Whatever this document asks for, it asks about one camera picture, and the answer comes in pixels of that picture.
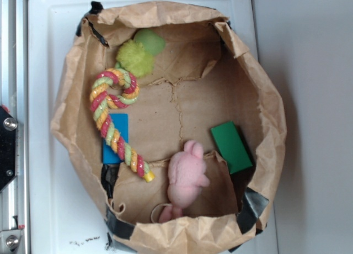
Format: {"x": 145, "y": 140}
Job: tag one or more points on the pale green rubber toy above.
{"x": 152, "y": 42}

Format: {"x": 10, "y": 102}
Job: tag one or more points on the fuzzy lime green ball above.
{"x": 133, "y": 57}

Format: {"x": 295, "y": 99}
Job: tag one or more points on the aluminium frame rail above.
{"x": 15, "y": 212}

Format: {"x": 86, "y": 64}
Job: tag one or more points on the grey metal corner bracket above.
{"x": 12, "y": 242}

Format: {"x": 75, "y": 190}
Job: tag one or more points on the green rectangular block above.
{"x": 231, "y": 147}

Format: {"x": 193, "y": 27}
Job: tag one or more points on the multicolour rope toy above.
{"x": 116, "y": 88}

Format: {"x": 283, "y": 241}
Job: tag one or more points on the pink plush toy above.
{"x": 186, "y": 174}

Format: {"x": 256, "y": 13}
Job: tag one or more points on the blue rectangular block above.
{"x": 121, "y": 122}

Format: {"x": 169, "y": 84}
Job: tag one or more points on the brown paper bag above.
{"x": 205, "y": 76}

